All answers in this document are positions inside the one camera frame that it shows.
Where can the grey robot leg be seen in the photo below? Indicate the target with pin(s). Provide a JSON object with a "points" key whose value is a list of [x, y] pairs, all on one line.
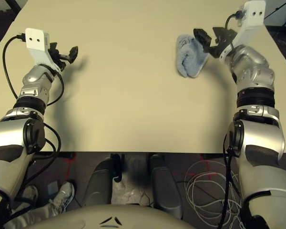
{"points": [[100, 183], [164, 186]]}

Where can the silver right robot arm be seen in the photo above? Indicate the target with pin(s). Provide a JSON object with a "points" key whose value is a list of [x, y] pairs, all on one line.
{"points": [[257, 133]]}

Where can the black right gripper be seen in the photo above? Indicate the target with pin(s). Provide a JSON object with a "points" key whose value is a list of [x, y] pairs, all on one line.
{"points": [[218, 48]]}

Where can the grey bystander trouser leg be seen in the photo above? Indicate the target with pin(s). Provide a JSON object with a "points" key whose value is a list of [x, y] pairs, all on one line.
{"points": [[33, 215]]}

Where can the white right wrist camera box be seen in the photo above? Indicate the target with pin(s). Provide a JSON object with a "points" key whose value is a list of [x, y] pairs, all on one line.
{"points": [[252, 14]]}

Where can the black framed side table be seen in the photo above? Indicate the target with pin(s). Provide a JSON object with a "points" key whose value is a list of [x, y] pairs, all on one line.
{"points": [[14, 4]]}

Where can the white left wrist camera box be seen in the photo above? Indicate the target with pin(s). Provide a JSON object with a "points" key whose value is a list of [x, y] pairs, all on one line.
{"points": [[35, 40]]}

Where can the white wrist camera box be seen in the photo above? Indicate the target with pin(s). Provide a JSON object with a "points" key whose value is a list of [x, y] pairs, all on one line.
{"points": [[35, 40], [252, 14]]}

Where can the small grey floor plate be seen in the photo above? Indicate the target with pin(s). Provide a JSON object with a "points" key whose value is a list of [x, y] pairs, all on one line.
{"points": [[54, 188]]}

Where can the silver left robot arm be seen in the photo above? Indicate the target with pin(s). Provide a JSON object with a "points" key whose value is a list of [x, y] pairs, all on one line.
{"points": [[9, 133]]}

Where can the black post under table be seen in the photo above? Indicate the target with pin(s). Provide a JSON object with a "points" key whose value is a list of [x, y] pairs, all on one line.
{"points": [[118, 171]]}

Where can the black foam floor mat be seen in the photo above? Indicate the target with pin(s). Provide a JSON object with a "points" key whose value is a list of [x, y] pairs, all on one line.
{"points": [[0, 26]]}

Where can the grey left robot leg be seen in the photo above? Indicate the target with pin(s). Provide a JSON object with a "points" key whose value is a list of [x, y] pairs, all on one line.
{"points": [[100, 183]]}

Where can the grey right robot leg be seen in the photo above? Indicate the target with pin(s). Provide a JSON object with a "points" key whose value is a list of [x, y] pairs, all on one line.
{"points": [[164, 186]]}

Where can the white sneaker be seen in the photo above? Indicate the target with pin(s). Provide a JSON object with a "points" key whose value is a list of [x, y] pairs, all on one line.
{"points": [[29, 193], [63, 195]]}

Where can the blue terry rag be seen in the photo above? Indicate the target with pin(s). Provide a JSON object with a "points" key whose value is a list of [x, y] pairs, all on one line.
{"points": [[190, 57]]}

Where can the grey robot torso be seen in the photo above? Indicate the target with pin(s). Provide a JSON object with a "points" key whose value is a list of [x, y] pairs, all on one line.
{"points": [[133, 218]]}

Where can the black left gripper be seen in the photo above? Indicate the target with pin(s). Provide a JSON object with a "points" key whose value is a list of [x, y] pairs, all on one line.
{"points": [[56, 53]]}

